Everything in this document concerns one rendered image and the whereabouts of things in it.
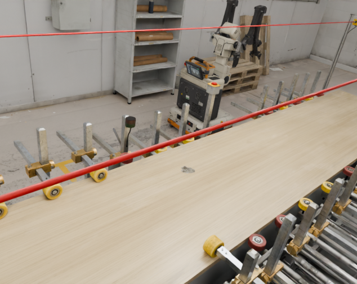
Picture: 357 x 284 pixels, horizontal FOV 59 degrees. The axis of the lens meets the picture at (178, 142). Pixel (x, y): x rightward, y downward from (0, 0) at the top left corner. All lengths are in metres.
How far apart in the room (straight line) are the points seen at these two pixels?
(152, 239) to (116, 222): 0.19
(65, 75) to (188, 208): 3.41
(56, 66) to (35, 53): 0.32
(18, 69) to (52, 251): 3.28
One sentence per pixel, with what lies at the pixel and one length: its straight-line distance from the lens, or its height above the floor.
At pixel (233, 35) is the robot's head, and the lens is 4.01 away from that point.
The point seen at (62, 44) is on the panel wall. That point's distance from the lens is 4.58.
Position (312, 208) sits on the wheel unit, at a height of 1.10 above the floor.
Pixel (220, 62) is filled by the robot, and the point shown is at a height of 0.93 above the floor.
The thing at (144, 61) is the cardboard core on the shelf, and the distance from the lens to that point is 4.94.
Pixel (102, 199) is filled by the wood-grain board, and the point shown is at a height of 0.90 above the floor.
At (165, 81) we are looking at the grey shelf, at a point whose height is 0.16.
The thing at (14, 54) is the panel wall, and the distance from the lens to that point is 4.40.
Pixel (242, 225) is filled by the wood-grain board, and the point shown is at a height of 0.90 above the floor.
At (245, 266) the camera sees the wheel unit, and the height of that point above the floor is 1.04.
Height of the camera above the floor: 1.99
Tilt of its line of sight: 30 degrees down
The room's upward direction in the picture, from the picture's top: 9 degrees clockwise
